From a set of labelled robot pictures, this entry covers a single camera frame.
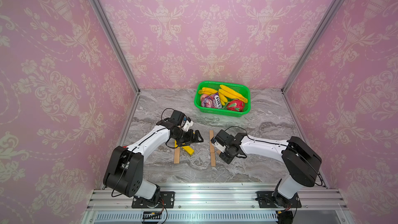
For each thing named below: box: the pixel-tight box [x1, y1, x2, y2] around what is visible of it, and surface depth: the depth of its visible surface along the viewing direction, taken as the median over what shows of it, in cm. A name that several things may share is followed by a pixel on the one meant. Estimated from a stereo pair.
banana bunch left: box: [197, 87, 219, 95], surface depth 112 cm
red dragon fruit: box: [226, 99, 245, 112], surface depth 103 cm
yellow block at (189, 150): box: [181, 145, 195, 156], surface depth 91 cm
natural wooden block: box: [173, 147, 181, 164], surface depth 90 cm
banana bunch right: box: [218, 84, 249, 106], surface depth 111 cm
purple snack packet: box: [200, 92, 223, 109], surface depth 108 cm
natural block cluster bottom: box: [210, 148, 217, 167], surface depth 89 cm
